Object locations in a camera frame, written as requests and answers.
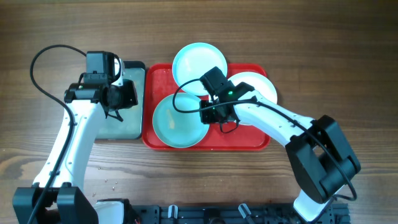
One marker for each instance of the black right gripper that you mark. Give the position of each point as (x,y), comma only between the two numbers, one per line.
(206,116)

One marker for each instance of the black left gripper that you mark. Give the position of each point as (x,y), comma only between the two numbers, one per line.
(131,99)

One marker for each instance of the teal plate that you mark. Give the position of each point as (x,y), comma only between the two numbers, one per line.
(176,129)
(194,60)

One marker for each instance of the white plate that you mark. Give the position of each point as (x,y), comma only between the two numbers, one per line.
(260,83)

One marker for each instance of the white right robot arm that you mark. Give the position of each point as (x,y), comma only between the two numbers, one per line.
(319,153)

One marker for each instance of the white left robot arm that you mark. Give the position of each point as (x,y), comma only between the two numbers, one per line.
(56,195)

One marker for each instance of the red plastic tray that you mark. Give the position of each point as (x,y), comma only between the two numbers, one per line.
(159,83)

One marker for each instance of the black water basin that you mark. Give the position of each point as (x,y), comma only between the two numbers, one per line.
(131,127)

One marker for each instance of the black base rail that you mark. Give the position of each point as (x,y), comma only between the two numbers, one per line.
(266,214)

